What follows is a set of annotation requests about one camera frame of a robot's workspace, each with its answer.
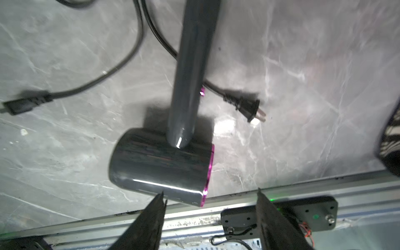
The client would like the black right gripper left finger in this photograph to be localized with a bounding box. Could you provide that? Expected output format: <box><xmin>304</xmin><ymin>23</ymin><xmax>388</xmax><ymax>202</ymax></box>
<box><xmin>110</xmin><ymin>193</ymin><xmax>167</xmax><ymax>250</ymax></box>

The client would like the striped black white sock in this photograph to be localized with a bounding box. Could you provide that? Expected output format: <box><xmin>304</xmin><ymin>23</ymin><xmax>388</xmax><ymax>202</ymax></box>
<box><xmin>378</xmin><ymin>102</ymin><xmax>400</xmax><ymax>177</ymax></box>

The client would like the black cord with plug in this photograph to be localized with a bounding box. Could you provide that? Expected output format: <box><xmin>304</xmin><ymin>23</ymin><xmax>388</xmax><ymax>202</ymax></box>
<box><xmin>139</xmin><ymin>0</ymin><xmax>267</xmax><ymax>123</ymax></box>

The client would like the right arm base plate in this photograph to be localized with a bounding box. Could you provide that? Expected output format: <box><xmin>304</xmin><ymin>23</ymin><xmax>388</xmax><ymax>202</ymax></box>
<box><xmin>220</xmin><ymin>196</ymin><xmax>339</xmax><ymax>241</ymax></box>

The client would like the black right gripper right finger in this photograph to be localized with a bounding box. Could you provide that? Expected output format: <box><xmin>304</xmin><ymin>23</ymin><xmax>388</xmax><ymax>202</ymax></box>
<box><xmin>256</xmin><ymin>189</ymin><xmax>313</xmax><ymax>250</ymax></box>

